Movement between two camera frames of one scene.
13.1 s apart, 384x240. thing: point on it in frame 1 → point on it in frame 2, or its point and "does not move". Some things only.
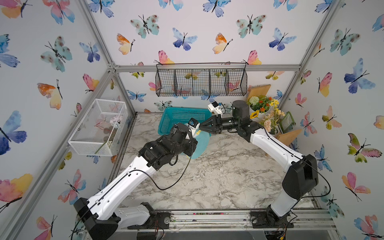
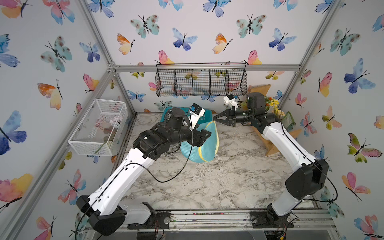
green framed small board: [287, 122] does not move
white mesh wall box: [98, 133] does not move
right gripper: [217, 124] → [231, 117]
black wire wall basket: [201, 79] does not move
